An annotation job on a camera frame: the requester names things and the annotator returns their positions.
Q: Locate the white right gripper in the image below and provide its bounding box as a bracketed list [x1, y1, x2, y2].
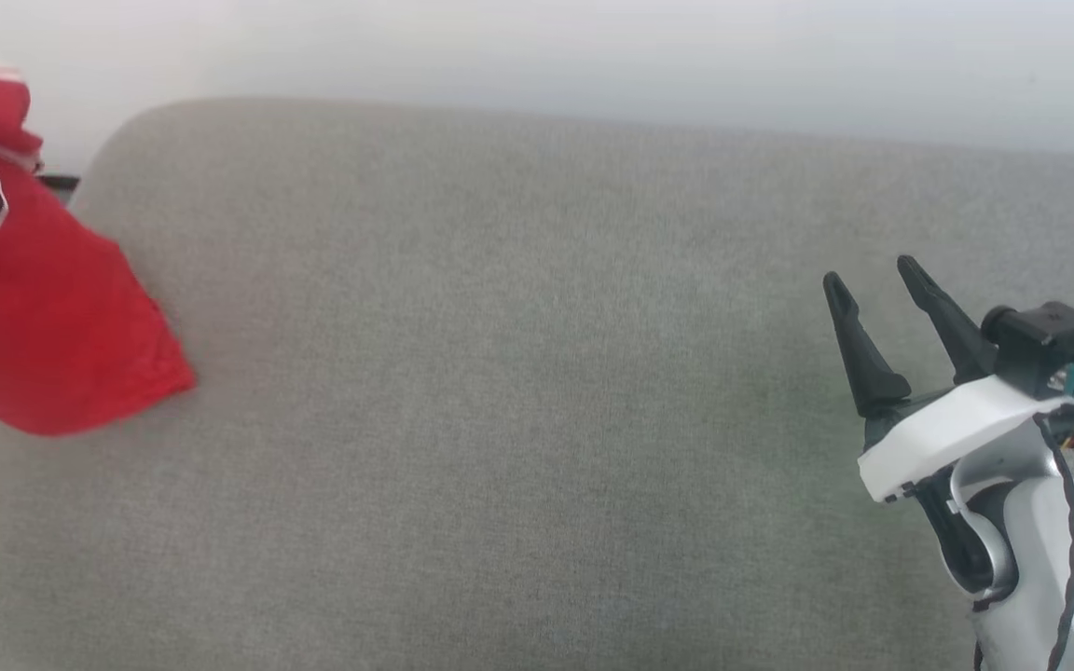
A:
[822, 254, 1074, 505]

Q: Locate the red and white jersey garment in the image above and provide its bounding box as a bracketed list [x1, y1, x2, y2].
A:
[0, 0, 198, 439]

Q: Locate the grey fabric sofa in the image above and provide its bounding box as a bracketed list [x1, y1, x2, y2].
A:
[0, 96, 1074, 671]

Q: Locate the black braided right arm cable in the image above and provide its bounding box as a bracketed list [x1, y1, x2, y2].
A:
[971, 415, 1074, 671]

